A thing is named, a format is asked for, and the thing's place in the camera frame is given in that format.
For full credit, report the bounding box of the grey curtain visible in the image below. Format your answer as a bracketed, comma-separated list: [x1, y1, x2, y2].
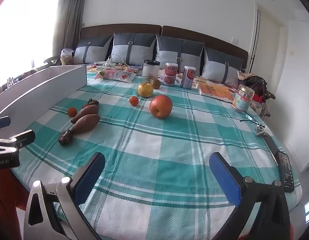
[53, 0, 85, 56]

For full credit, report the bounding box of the white foam box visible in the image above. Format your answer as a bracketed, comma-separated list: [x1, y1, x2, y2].
[0, 65, 87, 138]

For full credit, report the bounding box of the brown handbag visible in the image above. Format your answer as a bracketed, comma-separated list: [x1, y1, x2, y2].
[237, 72, 276, 103]

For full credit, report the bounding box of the white power strip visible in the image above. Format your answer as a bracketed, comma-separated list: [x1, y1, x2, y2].
[93, 56, 122, 67]

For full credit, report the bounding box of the red white carton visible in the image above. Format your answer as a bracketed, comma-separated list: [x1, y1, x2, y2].
[181, 66, 196, 89]
[163, 63, 178, 86]

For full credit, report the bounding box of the floral snack packet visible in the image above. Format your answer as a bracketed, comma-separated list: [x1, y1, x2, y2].
[94, 68, 137, 83]

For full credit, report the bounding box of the dark brown headboard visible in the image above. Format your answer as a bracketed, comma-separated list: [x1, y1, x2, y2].
[79, 23, 248, 69]

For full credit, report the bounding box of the key bunch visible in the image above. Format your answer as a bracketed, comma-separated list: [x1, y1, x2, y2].
[240, 119, 269, 137]

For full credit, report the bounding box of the red apple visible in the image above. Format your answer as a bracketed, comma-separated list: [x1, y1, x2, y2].
[149, 95, 173, 119]

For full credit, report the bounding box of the colourful snack canister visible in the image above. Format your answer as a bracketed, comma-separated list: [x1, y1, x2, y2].
[232, 85, 255, 112]

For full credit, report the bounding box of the grey cushion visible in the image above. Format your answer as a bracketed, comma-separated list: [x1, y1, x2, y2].
[110, 33, 157, 66]
[155, 35, 205, 75]
[202, 47, 243, 88]
[73, 35, 112, 64]

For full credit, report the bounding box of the white jar black lid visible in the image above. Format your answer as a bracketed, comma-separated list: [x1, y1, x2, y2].
[141, 60, 160, 78]

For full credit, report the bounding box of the sweet potato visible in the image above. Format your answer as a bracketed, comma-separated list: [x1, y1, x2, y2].
[71, 105, 99, 124]
[70, 114, 100, 134]

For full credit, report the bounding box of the dark mangosteen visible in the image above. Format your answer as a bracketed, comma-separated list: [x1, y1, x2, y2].
[82, 99, 99, 108]
[58, 129, 74, 146]

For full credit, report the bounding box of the small orange tangerine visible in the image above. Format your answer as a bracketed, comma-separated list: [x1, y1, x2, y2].
[129, 96, 139, 107]
[67, 107, 77, 118]

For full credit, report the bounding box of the black smartphone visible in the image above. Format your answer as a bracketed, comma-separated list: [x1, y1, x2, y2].
[275, 151, 295, 193]

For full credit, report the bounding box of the black remote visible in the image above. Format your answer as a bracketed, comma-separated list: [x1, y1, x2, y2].
[262, 135, 279, 166]

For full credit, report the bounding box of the brown kiwi fruit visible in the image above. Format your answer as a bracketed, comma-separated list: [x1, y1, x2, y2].
[151, 79, 161, 89]

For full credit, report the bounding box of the yellow apple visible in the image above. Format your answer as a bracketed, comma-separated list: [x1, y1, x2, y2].
[137, 82, 153, 98]

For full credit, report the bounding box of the red white carton right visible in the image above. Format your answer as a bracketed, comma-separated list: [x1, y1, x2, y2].
[181, 66, 196, 89]

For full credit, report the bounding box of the orange book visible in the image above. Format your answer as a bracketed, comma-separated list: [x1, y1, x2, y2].
[197, 82, 233, 103]

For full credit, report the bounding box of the teal plaid tablecloth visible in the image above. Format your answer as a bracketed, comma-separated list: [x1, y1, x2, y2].
[11, 76, 303, 240]

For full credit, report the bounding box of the red white carton left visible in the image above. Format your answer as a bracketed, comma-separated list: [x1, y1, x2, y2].
[163, 63, 178, 86]

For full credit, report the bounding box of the clear bag of snacks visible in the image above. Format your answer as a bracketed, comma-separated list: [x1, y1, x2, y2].
[60, 48, 74, 66]

